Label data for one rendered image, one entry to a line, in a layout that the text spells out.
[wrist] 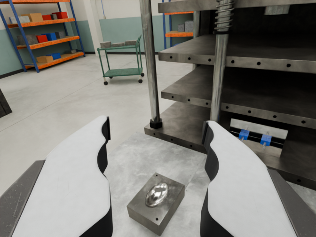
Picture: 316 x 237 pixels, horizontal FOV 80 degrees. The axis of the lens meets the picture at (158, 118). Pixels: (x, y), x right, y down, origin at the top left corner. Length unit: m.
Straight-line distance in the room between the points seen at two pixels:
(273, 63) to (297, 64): 0.09
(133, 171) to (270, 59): 0.83
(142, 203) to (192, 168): 0.34
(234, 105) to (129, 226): 0.77
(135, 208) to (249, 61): 0.81
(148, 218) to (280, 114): 0.77
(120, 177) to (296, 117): 0.88
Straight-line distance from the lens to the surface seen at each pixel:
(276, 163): 1.17
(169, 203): 0.80
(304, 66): 1.01
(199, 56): 1.08
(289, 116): 1.09
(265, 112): 1.09
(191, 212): 0.86
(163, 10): 1.18
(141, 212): 0.78
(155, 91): 1.22
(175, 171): 1.00
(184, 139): 1.22
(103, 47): 4.67
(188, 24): 6.46
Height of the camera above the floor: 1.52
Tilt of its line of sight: 30 degrees down
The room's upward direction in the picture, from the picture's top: 5 degrees counter-clockwise
